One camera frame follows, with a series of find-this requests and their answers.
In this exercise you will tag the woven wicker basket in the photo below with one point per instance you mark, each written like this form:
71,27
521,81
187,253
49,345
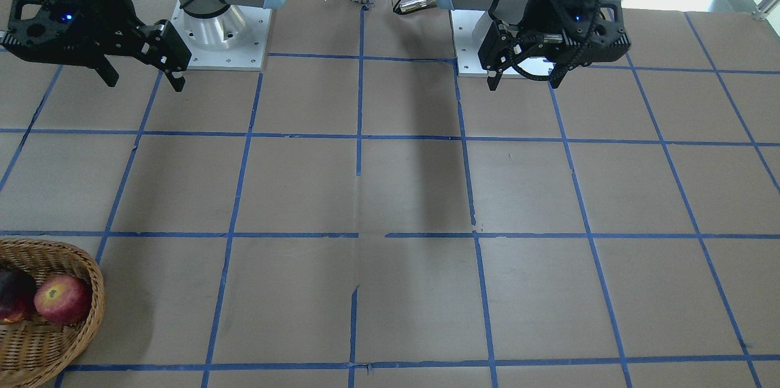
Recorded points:
35,350

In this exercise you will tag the red yellow apple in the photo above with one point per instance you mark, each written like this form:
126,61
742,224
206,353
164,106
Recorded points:
63,300

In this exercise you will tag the dark red apple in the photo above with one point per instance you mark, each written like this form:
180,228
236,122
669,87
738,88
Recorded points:
18,289

